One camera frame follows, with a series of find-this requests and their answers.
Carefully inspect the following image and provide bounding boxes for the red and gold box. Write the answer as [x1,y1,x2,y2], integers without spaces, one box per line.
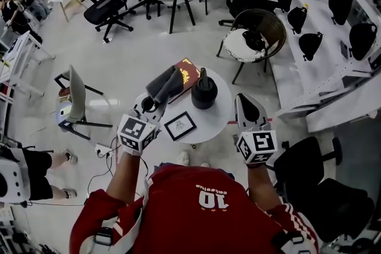
[58,87,72,104]

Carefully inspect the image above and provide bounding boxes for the person's right forearm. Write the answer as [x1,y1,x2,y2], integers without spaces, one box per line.
[246,163,282,212]

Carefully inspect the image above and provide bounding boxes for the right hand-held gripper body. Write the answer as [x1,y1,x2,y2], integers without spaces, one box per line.
[233,123,279,165]

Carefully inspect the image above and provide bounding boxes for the white seat cushion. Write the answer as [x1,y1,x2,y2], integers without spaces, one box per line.
[223,28,266,64]

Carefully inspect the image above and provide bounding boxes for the person's left hand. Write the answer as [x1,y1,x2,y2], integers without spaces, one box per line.
[121,146,143,158]

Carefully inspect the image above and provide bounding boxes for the dark wicker chair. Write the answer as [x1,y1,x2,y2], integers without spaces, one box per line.
[216,8,287,84]

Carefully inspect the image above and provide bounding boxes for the grey knitted sock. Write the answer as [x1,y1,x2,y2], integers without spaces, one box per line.
[145,64,187,104]

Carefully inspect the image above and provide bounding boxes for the red hardcover book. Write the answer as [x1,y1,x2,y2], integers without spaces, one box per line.
[168,58,202,105]

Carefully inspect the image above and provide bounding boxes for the white desk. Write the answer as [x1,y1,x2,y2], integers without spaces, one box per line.
[0,30,56,99]

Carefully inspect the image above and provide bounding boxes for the black picture frame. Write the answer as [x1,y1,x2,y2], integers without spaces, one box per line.
[164,111,198,142]

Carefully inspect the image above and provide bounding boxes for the person's left forearm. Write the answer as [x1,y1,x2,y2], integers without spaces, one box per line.
[105,151,143,203]

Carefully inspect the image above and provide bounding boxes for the round white side table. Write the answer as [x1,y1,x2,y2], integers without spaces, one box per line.
[133,67,233,149]

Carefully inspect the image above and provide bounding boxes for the small black bag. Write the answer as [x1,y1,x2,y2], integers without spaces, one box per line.
[242,30,266,51]

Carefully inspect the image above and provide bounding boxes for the white device case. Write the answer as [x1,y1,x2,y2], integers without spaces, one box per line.
[0,157,31,203]

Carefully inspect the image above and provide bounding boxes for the person's red jersey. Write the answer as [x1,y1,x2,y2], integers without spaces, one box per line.
[68,164,319,254]

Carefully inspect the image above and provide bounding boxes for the white shelving rack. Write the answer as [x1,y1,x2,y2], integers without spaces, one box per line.
[251,0,381,120]

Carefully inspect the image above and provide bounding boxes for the white round floor device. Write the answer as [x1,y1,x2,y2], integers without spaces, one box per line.
[55,101,75,126]

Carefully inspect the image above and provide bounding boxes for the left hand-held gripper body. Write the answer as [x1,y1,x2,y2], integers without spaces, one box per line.
[116,108,163,157]

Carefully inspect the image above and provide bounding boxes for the person's left white shoe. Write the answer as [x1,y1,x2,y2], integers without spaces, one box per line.
[177,151,191,167]

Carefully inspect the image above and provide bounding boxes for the white power strip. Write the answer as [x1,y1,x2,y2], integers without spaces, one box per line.
[95,143,115,158]

